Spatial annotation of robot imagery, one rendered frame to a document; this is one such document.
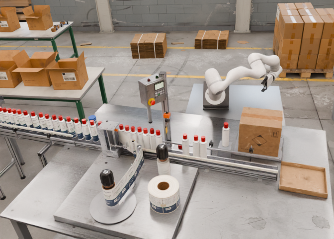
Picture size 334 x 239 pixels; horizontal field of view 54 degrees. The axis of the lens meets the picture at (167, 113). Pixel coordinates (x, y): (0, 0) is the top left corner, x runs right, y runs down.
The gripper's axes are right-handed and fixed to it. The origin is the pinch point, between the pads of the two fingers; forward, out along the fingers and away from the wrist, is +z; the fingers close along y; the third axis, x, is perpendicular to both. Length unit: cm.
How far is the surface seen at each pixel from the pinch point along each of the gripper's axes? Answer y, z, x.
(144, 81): 68, 101, -37
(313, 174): -2, 66, 75
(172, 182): 33, 141, 12
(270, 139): 14, 64, 41
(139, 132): 28, 118, -41
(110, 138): 31, 135, -54
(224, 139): 16, 82, 13
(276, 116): 22, 48, 37
